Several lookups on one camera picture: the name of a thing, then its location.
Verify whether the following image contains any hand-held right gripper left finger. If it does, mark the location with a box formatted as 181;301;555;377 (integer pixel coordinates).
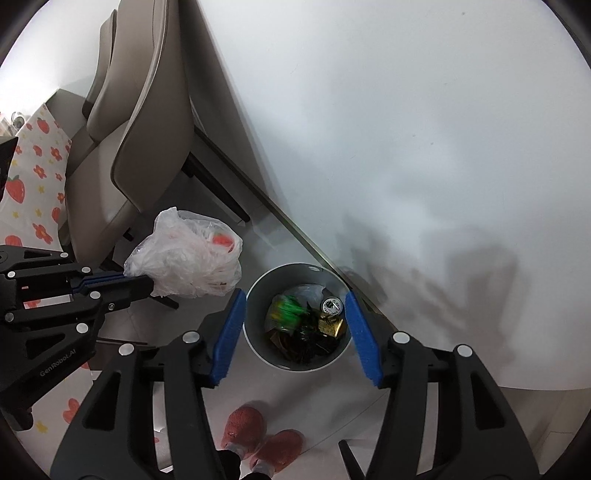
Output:
50;288;248;480

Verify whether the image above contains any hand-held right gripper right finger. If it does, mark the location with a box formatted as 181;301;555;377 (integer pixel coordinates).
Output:
344;291;541;480

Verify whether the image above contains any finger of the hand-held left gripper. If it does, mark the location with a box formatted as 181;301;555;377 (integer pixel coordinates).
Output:
0;244;134;306
0;275;154;326

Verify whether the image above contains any clear plastic bag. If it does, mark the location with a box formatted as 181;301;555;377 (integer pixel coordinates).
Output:
124;207;244;300

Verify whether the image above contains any white round trash bin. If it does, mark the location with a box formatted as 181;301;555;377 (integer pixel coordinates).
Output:
243;262;356;373

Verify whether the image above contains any gold foil packet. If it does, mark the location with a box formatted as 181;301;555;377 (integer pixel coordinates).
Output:
318;318;348;339

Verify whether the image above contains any green snack packet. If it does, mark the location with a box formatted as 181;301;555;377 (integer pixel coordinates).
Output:
270;295;313;331

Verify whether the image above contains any pink fuzzy slipper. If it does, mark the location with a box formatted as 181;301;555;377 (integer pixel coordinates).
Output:
252;429;304;474
221;405;267;459

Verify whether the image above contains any dark cloth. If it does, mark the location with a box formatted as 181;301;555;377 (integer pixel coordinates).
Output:
0;136;20;204

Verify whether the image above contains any beige dining chair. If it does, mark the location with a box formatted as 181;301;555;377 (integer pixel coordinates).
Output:
82;8;119;144
58;0;253;310

